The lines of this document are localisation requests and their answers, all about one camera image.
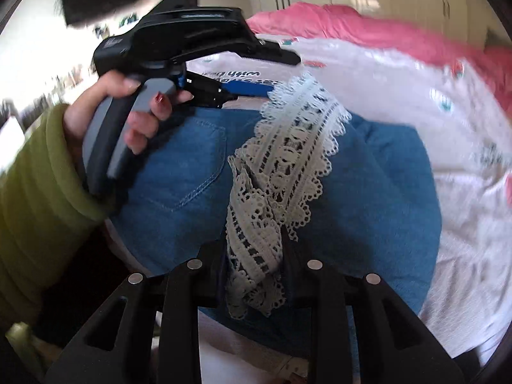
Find person's left hand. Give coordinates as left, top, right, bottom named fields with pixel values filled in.
left=64, top=70, right=195, bottom=156

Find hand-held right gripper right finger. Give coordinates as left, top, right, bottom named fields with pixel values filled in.
left=282, top=228, right=467, bottom=384

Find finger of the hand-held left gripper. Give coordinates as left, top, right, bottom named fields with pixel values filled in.
left=181, top=70, right=277, bottom=109
left=248, top=39, right=302, bottom=67

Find pink blanket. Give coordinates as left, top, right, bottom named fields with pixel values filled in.
left=244, top=2, right=512, bottom=102

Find white strawberry printed quilt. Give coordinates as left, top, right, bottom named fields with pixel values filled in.
left=184, top=36, right=512, bottom=372

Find blue denim pants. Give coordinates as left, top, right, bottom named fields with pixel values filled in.
left=106, top=72, right=443, bottom=361

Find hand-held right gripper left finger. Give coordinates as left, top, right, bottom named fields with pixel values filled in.
left=46, top=244, right=228, bottom=384

